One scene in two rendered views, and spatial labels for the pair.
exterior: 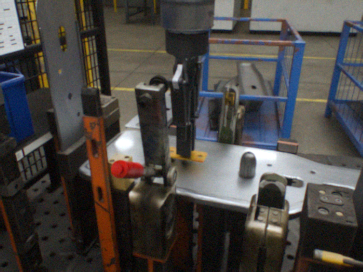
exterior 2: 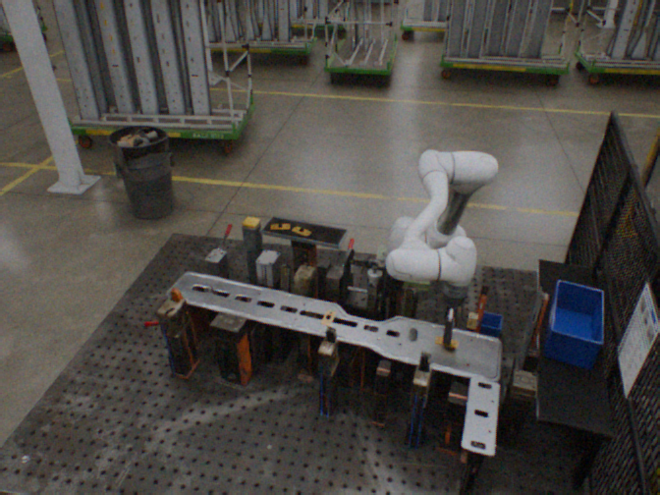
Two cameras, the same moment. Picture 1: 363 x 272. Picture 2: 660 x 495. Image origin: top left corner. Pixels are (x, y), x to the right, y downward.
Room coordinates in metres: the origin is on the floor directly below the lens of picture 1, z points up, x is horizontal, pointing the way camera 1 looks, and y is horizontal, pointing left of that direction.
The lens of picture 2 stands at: (1.94, -0.43, 2.40)
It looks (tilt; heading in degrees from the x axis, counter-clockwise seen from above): 34 degrees down; 179
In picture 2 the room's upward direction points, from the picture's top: straight up
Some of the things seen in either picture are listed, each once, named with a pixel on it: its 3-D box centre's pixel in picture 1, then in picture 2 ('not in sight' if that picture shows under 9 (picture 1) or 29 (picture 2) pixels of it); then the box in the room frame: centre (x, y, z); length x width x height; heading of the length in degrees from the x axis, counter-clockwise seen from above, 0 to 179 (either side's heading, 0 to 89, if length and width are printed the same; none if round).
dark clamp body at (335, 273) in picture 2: not in sight; (336, 305); (0.24, -0.42, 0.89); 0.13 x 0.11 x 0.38; 161
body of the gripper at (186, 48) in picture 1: (186, 56); (453, 302); (0.59, -0.01, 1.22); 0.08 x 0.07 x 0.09; 161
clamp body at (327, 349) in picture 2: not in sight; (328, 376); (0.62, -0.45, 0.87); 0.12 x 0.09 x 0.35; 161
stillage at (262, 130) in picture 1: (239, 82); not in sight; (2.81, -0.52, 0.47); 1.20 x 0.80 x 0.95; 169
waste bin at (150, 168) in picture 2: not in sight; (146, 173); (-2.09, -2.08, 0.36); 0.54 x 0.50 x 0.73; 170
